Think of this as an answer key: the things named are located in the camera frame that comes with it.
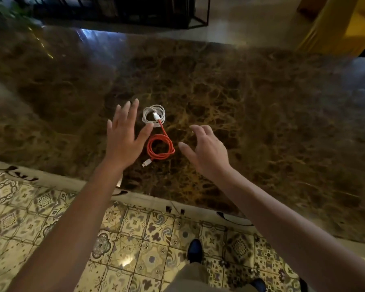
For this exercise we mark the person's left hand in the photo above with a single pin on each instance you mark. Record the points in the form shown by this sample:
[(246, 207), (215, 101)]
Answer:
[(121, 145)]

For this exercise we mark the person's right hand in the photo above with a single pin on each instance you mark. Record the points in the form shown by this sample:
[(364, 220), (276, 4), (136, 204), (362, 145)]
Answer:
[(210, 155)]

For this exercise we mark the person's left forearm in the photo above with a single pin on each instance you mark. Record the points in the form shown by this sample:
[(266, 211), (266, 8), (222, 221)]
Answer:
[(70, 234)]

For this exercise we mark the person's right forearm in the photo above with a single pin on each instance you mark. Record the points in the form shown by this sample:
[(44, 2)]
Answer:
[(298, 237)]

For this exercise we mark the person's dark shoe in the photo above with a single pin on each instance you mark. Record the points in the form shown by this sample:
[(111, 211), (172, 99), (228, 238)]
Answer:
[(258, 285), (195, 250)]

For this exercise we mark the cream counter cabinet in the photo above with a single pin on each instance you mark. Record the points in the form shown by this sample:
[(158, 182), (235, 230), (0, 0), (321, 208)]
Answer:
[(60, 183)]

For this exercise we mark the black metal shelf rack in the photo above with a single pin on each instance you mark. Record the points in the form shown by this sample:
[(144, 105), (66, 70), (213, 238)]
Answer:
[(124, 9)]

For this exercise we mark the yellow covered chair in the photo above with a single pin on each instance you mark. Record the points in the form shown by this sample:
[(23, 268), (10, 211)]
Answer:
[(337, 30)]

